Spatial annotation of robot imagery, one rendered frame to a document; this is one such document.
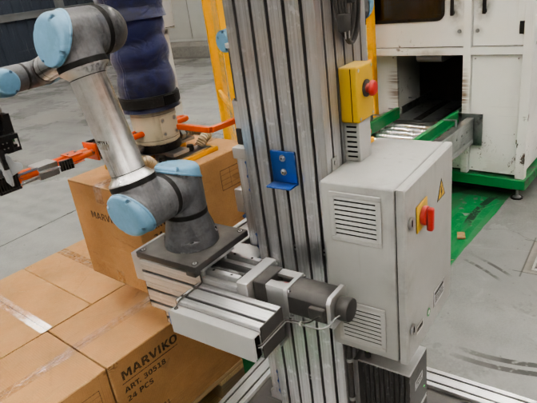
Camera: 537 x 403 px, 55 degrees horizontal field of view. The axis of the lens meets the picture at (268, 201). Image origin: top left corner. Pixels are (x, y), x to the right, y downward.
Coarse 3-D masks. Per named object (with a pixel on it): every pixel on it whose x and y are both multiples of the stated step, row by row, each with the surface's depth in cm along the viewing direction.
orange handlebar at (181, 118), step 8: (184, 120) 205; (232, 120) 192; (184, 128) 193; (192, 128) 190; (200, 128) 188; (208, 128) 185; (216, 128) 186; (224, 128) 190; (136, 136) 189; (72, 152) 175; (80, 152) 174; (88, 152) 176; (56, 160) 171; (80, 160) 174; (24, 176) 160; (32, 176) 162
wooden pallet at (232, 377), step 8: (240, 360) 230; (232, 368) 227; (240, 368) 231; (224, 376) 223; (232, 376) 227; (240, 376) 232; (216, 384) 220; (224, 384) 224; (232, 384) 228; (208, 392) 217; (216, 392) 228; (224, 392) 225; (200, 400) 214; (208, 400) 227; (216, 400) 227
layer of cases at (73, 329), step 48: (0, 288) 235; (48, 288) 230; (96, 288) 224; (0, 336) 200; (48, 336) 196; (96, 336) 192; (144, 336) 189; (0, 384) 174; (48, 384) 171; (96, 384) 173; (144, 384) 189; (192, 384) 209
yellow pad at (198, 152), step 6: (192, 144) 201; (192, 150) 201; (198, 150) 201; (204, 150) 202; (210, 150) 203; (216, 150) 206; (162, 156) 191; (180, 156) 197; (186, 156) 196; (192, 156) 197; (198, 156) 199
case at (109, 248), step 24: (216, 144) 214; (96, 168) 204; (216, 168) 199; (72, 192) 197; (96, 192) 185; (216, 192) 202; (96, 216) 192; (216, 216) 204; (240, 216) 215; (96, 240) 199; (120, 240) 187; (144, 240) 178; (96, 264) 207; (120, 264) 194; (144, 288) 189
